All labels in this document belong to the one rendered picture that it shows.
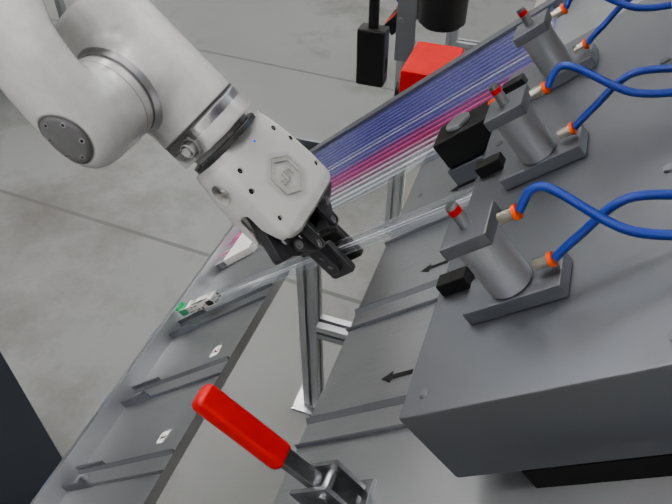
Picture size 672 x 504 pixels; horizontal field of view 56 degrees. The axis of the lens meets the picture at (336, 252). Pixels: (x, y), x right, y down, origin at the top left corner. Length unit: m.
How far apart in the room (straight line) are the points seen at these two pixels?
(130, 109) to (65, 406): 1.31
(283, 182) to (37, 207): 1.85
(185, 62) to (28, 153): 2.13
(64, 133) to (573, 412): 0.41
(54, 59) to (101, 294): 1.52
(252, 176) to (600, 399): 0.39
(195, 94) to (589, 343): 0.40
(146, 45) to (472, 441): 0.41
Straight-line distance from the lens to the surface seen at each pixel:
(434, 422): 0.29
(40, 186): 2.49
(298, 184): 0.60
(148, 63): 0.56
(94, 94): 0.52
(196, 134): 0.56
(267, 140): 0.60
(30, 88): 0.52
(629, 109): 0.39
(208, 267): 0.93
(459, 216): 0.28
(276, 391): 1.67
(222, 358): 0.67
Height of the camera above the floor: 1.37
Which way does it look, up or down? 43 degrees down
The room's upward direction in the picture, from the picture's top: straight up
